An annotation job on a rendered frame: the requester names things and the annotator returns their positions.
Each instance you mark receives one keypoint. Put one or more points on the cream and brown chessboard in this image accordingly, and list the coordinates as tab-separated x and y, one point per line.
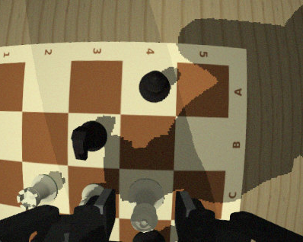
193	140

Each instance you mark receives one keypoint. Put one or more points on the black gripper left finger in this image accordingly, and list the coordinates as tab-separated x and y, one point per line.
88	223

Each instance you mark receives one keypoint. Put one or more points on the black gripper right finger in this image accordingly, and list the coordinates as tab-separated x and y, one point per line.
242	226

